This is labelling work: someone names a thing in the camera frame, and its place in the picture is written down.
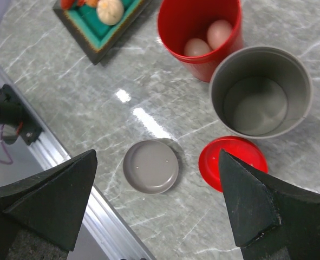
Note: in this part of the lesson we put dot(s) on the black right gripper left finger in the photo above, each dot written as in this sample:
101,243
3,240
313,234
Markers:
41,216

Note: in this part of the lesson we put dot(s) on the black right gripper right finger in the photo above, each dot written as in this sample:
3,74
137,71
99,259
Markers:
270,218

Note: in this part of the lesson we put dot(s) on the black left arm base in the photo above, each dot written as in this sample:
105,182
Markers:
14,113

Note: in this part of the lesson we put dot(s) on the red round lid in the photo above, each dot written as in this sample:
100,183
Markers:
243,149

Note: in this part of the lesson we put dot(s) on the grey round lid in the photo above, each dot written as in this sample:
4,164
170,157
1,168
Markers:
150,167

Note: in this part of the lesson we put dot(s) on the grey cylindrical canister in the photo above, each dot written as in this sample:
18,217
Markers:
261,92

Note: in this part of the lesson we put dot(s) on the teal square plate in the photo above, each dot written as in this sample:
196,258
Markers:
94,37

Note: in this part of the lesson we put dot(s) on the red cylindrical canister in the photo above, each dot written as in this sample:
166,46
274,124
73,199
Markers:
180,21

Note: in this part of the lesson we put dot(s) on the aluminium rail frame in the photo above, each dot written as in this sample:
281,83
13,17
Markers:
103,233

